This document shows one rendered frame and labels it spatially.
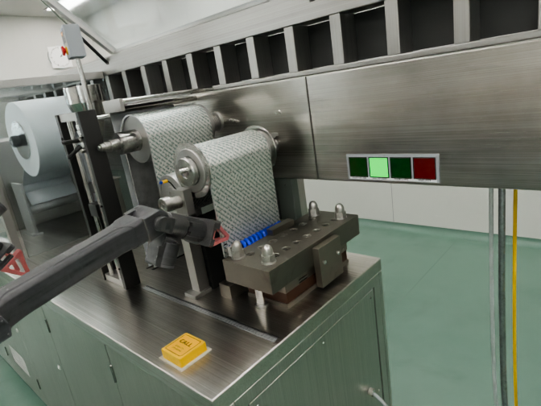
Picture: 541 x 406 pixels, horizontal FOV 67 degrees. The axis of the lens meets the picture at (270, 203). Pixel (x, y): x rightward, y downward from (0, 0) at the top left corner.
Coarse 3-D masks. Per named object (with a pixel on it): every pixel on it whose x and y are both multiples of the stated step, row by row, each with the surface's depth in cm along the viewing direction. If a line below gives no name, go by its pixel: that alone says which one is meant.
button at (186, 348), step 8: (184, 336) 92; (192, 336) 91; (168, 344) 90; (176, 344) 89; (184, 344) 89; (192, 344) 88; (200, 344) 88; (168, 352) 87; (176, 352) 86; (184, 352) 86; (192, 352) 86; (200, 352) 88; (168, 360) 88; (176, 360) 85; (184, 360) 85
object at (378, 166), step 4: (372, 160) 107; (376, 160) 106; (380, 160) 106; (384, 160) 105; (372, 164) 107; (376, 164) 107; (380, 164) 106; (384, 164) 105; (372, 168) 108; (376, 168) 107; (380, 168) 106; (384, 168) 105; (372, 172) 108; (376, 172) 107; (380, 172) 107; (384, 172) 106; (380, 176) 107; (384, 176) 106
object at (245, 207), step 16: (256, 176) 116; (272, 176) 121; (224, 192) 107; (240, 192) 111; (256, 192) 116; (272, 192) 121; (224, 208) 107; (240, 208) 112; (256, 208) 116; (272, 208) 122; (224, 224) 108; (240, 224) 112; (256, 224) 117; (240, 240) 113; (224, 256) 109
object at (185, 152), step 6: (186, 150) 104; (270, 150) 120; (180, 156) 107; (192, 156) 103; (198, 156) 102; (270, 156) 121; (198, 162) 102; (198, 168) 103; (204, 174) 102; (204, 180) 103; (186, 186) 109; (192, 186) 107; (198, 186) 105
